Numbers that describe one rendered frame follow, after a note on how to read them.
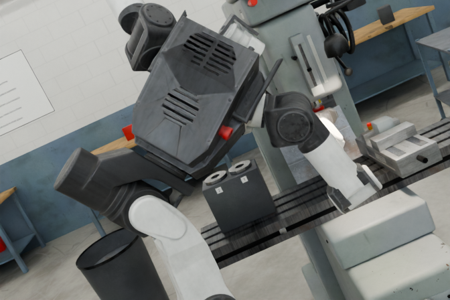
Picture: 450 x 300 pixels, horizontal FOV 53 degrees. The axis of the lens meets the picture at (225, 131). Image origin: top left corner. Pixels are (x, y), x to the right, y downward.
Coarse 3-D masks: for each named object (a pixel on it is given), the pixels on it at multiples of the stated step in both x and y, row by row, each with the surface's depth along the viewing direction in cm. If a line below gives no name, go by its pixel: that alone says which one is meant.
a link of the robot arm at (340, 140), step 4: (324, 120) 143; (324, 124) 140; (328, 124) 142; (332, 124) 144; (328, 128) 138; (332, 128) 141; (332, 132) 137; (336, 132) 140; (336, 136) 136; (340, 136) 139; (336, 140) 136; (340, 140) 137; (340, 144) 137; (344, 144) 139
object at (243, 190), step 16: (208, 176) 175; (224, 176) 169; (240, 176) 165; (256, 176) 165; (208, 192) 166; (224, 192) 166; (240, 192) 167; (256, 192) 167; (224, 208) 168; (240, 208) 168; (256, 208) 168; (272, 208) 168; (224, 224) 169; (240, 224) 170
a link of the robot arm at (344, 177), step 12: (324, 144) 113; (336, 144) 115; (312, 156) 115; (324, 156) 114; (336, 156) 114; (348, 156) 117; (324, 168) 115; (336, 168) 114; (348, 168) 115; (360, 168) 117; (336, 180) 116; (348, 180) 115; (360, 180) 117; (372, 180) 117; (336, 192) 118; (348, 192) 116; (336, 204) 120; (348, 204) 119
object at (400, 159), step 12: (396, 120) 171; (372, 132) 171; (360, 144) 179; (396, 144) 161; (408, 144) 156; (420, 144) 153; (432, 144) 150; (372, 156) 172; (384, 156) 158; (396, 156) 152; (408, 156) 149; (432, 156) 150; (396, 168) 152; (408, 168) 150; (420, 168) 151
